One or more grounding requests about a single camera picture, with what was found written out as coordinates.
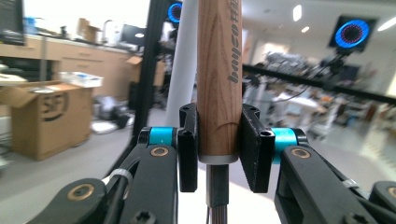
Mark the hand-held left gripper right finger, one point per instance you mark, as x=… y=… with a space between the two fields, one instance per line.
x=255 y=152

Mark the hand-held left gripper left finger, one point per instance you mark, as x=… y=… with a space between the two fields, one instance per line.
x=188 y=149

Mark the white utensil stand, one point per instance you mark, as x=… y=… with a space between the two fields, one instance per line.
x=183 y=62

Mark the small open cardboard box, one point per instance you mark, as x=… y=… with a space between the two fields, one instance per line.
x=135 y=71

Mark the white plastic tray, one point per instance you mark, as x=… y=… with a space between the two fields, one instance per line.
x=81 y=79

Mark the wooden counter cabinets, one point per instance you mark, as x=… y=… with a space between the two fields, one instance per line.
x=87 y=65

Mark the large cardboard box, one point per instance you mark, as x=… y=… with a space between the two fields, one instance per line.
x=46 y=124

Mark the black monitor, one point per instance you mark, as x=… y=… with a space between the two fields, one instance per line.
x=11 y=21

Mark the black horizontal rail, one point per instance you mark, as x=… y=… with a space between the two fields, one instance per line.
x=311 y=82

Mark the black stand frame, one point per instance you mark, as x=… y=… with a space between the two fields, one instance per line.
x=149 y=62

